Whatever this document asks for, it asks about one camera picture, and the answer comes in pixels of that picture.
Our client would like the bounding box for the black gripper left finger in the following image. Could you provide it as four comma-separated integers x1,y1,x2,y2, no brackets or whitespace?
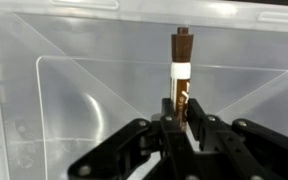
67,98,198,180

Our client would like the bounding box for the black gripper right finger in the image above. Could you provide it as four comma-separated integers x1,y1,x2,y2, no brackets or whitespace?
185,98,288,180

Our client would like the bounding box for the brown dry erase marker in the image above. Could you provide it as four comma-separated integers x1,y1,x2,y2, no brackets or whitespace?
169,25,195,133

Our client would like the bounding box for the clear plastic bin right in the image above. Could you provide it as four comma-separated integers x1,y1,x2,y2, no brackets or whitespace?
0,0,288,180

